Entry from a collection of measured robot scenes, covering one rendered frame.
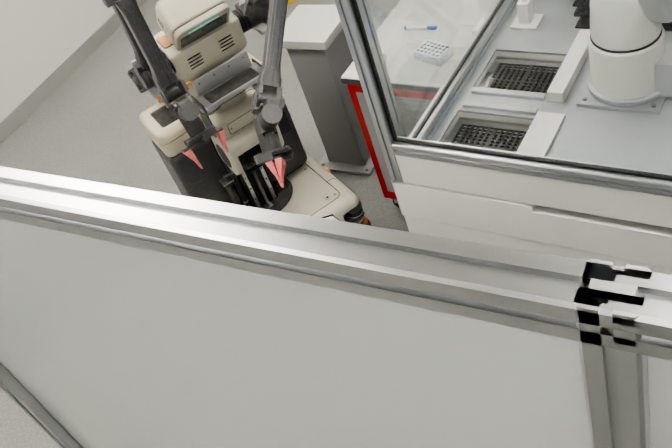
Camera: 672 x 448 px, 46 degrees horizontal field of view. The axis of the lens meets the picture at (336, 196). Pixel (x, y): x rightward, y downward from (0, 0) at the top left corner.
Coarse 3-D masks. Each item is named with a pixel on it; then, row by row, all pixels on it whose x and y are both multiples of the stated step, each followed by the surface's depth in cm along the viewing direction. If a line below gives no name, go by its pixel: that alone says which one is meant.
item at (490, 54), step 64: (384, 0) 185; (448, 0) 176; (512, 0) 168; (576, 0) 160; (640, 0) 154; (384, 64) 200; (448, 64) 189; (512, 64) 180; (576, 64) 171; (640, 64) 164; (448, 128) 205; (512, 128) 194; (576, 128) 184; (640, 128) 175
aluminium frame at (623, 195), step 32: (352, 0) 190; (352, 32) 195; (384, 128) 215; (416, 160) 218; (448, 160) 211; (480, 160) 205; (512, 160) 200; (544, 160) 196; (480, 192) 215; (512, 192) 208; (544, 192) 202; (576, 192) 197; (608, 192) 192; (640, 192) 187
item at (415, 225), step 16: (416, 224) 240; (432, 224) 236; (448, 224) 232; (464, 240) 233; (480, 240) 230; (496, 240) 226; (512, 240) 223; (528, 240) 219; (576, 256) 214; (592, 256) 211; (608, 256) 208
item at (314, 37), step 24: (288, 24) 350; (312, 24) 344; (336, 24) 339; (288, 48) 343; (312, 48) 336; (336, 48) 348; (312, 72) 353; (336, 72) 350; (312, 96) 365; (336, 96) 357; (336, 120) 369; (336, 144) 382; (360, 144) 378; (336, 168) 388; (360, 168) 383
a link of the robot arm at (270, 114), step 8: (256, 96) 218; (264, 104) 213; (272, 104) 210; (256, 112) 220; (264, 112) 209; (272, 112) 210; (280, 112) 211; (264, 120) 209; (272, 120) 209; (264, 128) 213; (272, 128) 213
